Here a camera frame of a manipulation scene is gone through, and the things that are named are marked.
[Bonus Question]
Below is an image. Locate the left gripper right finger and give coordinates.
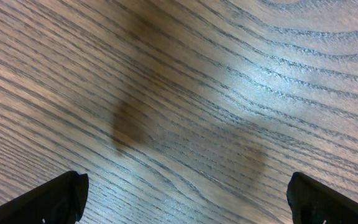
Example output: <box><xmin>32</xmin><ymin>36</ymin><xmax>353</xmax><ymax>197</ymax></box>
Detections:
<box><xmin>287</xmin><ymin>172</ymin><xmax>358</xmax><ymax>224</ymax></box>

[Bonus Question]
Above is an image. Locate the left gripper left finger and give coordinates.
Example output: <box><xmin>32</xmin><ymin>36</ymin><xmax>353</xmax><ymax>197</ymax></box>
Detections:
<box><xmin>0</xmin><ymin>170</ymin><xmax>89</xmax><ymax>224</ymax></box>

